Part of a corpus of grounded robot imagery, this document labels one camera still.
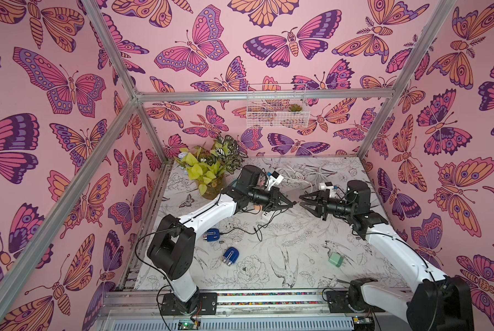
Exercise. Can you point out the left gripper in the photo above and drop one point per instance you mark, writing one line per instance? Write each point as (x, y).
(273, 198)

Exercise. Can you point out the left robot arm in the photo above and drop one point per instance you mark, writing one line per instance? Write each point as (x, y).
(172, 247)

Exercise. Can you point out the green charger adapter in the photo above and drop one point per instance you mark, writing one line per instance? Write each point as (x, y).
(336, 259)

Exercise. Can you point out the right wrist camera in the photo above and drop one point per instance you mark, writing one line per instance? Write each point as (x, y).
(328, 191)

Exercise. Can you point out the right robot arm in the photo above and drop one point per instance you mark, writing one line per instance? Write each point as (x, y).
(436, 301)

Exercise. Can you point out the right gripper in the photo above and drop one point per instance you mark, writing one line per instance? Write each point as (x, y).
(321, 205)

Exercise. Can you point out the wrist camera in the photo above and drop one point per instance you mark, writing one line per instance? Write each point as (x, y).
(273, 179)
(328, 191)

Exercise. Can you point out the blue clip bottom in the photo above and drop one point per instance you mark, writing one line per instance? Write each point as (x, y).
(230, 256)

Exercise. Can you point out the white power strip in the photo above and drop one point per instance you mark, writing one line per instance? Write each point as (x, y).
(268, 215)

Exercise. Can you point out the potted green plant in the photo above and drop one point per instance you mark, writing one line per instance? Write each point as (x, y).
(207, 167)

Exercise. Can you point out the white wire basket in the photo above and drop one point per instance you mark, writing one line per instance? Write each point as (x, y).
(269, 109)

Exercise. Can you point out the small succulent in basket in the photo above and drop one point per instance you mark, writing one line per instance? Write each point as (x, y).
(295, 108)

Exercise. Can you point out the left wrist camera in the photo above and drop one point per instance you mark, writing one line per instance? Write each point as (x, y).
(273, 179)

